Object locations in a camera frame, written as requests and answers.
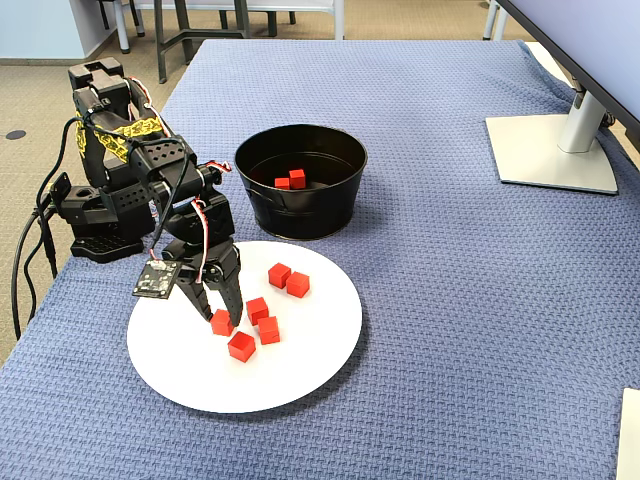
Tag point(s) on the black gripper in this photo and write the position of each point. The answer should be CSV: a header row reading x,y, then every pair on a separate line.
x,y
209,264

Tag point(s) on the blue woven table cloth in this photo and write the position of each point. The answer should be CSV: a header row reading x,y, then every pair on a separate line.
x,y
450,300

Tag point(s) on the white table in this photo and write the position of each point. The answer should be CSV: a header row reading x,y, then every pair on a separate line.
x,y
339,22

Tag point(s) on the white round plate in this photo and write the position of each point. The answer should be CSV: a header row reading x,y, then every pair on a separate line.
x,y
300,360

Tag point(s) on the black round floor outlet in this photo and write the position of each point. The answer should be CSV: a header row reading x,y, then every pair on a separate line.
x,y
15,134

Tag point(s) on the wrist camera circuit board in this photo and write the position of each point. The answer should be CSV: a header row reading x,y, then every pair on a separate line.
x,y
157,277

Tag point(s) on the red cube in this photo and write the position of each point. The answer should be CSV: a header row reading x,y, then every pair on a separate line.
x,y
257,310
220,326
281,183
269,331
297,179
278,275
241,347
297,285

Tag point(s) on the computer monitor screen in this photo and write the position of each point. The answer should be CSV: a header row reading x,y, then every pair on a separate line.
x,y
600,40

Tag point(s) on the black metal bucket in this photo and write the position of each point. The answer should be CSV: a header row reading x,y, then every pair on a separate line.
x,y
300,215

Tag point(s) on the white metal legs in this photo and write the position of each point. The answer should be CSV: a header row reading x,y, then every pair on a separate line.
x,y
491,22

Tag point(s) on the white paper sheet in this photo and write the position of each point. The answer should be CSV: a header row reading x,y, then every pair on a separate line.
x,y
631,440

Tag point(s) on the dark chair legs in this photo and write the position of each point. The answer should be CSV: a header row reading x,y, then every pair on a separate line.
x,y
272,22
138,20

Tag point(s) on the gray metal table frame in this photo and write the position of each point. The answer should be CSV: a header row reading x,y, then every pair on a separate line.
x,y
242,20

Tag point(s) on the silver monitor stand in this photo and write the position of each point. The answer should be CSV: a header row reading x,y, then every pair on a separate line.
x,y
545,150

